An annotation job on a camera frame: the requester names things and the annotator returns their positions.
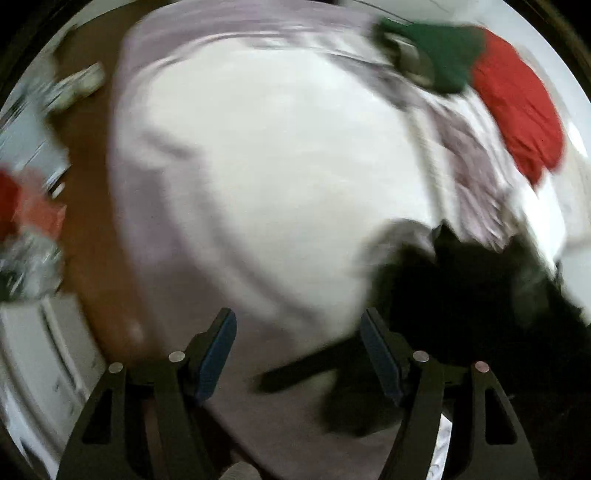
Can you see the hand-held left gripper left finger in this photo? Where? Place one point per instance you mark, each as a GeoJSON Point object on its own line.
{"type": "Point", "coordinates": [214, 355]}

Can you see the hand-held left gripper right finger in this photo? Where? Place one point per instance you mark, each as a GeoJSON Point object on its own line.
{"type": "Point", "coordinates": [382, 357]}

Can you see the black leather jacket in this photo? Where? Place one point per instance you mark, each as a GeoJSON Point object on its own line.
{"type": "Point", "coordinates": [461, 286]}

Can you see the bed with floral blanket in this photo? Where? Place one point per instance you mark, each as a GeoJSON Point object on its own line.
{"type": "Point", "coordinates": [277, 161]}

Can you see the blurred red cloth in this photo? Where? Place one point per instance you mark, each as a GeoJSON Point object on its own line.
{"type": "Point", "coordinates": [27, 203]}

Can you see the red duvet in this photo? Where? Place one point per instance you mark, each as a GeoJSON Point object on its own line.
{"type": "Point", "coordinates": [517, 106]}

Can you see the blurred grey white object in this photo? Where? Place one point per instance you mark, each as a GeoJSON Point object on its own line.
{"type": "Point", "coordinates": [76, 87]}

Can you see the green striped-cuff sweater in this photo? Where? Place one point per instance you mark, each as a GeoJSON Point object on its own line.
{"type": "Point", "coordinates": [448, 55]}

